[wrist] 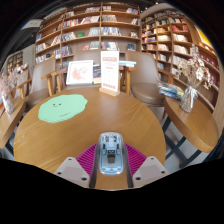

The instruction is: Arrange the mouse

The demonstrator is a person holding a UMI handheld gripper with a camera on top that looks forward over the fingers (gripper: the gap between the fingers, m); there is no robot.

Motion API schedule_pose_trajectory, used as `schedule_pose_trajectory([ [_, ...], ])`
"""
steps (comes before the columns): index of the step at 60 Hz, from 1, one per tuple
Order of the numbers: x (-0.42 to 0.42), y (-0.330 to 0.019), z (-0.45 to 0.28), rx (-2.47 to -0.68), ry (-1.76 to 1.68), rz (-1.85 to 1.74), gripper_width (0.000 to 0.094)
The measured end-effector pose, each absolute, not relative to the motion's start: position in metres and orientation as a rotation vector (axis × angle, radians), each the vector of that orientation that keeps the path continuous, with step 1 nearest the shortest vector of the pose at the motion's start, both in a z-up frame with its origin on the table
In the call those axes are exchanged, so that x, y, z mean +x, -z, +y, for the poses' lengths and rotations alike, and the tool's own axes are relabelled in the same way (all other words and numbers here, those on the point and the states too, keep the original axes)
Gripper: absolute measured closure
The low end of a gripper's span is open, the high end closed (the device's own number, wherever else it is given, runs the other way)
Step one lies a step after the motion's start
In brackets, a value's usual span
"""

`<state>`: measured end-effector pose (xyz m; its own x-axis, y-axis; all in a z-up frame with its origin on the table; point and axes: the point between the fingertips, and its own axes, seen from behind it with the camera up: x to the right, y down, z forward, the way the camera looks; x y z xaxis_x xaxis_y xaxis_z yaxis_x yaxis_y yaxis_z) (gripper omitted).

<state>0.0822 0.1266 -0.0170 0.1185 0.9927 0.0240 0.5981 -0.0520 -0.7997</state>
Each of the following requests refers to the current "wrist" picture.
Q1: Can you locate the white hanging ceiling panel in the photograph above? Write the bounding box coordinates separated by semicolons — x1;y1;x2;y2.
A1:
21;18;44;30

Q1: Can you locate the transparent computer mouse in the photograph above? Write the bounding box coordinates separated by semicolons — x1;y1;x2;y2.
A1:
97;131;125;176

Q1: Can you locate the green blob-shaped mouse pad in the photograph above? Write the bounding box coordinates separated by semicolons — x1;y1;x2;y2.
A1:
37;93;89;124

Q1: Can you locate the white sign on wooden base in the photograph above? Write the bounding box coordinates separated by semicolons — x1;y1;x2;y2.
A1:
98;50;121;98

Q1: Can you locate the stack of books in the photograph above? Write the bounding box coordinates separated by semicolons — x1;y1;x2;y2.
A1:
156;80;185;101

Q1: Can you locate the glass vase with dried flowers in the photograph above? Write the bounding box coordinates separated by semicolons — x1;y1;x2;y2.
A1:
0;63;29;115
176;44;213;114

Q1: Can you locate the tall wooden bookshelf with books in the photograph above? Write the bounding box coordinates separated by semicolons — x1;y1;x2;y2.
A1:
139;8;223;111

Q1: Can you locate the small distant bookshelf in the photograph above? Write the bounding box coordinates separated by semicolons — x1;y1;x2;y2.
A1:
6;50;24;73

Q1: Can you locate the white framed floral picture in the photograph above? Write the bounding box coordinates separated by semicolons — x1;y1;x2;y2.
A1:
65;59;95;86

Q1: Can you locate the dark-covered book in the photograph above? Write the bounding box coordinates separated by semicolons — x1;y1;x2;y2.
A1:
92;64;102;85

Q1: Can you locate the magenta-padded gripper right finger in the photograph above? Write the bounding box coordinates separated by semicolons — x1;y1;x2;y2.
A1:
121;143;170;190

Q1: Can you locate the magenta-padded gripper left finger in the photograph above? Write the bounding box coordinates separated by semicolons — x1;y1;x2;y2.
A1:
54;143;101;190

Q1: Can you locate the light blue book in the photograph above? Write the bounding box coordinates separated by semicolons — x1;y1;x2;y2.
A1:
118;59;138;68

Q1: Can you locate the round wooden side table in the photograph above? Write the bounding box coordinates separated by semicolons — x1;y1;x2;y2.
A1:
0;97;27;151
163;95;219;168

